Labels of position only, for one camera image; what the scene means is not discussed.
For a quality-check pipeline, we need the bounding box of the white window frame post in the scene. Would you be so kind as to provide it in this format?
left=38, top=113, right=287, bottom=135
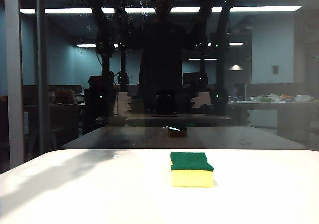
left=4, top=0, right=25, bottom=170

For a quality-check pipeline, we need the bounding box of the grey metal frame post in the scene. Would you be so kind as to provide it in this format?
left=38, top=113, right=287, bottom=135
left=35, top=0, right=51, bottom=155

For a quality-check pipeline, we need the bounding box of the yellow sponge with green scourer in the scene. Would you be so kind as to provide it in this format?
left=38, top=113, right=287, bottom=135
left=170, top=151, right=215, bottom=188

